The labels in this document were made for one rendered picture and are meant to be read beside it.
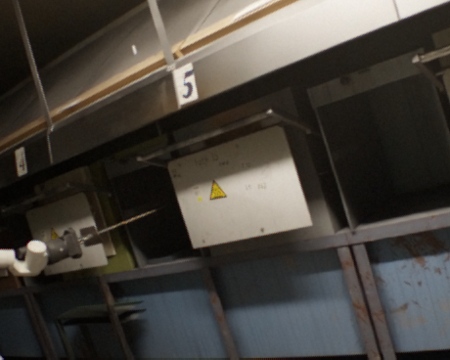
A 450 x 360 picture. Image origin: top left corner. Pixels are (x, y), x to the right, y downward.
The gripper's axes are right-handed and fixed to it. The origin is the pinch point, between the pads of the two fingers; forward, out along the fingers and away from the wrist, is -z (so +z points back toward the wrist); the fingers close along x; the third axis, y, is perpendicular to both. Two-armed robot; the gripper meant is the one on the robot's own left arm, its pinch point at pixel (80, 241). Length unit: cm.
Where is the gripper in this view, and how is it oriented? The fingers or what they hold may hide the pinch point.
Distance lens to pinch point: 212.3
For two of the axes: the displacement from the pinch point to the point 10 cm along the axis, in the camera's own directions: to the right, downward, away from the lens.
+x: -3.0, -9.5, -0.4
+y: -8.0, 2.3, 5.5
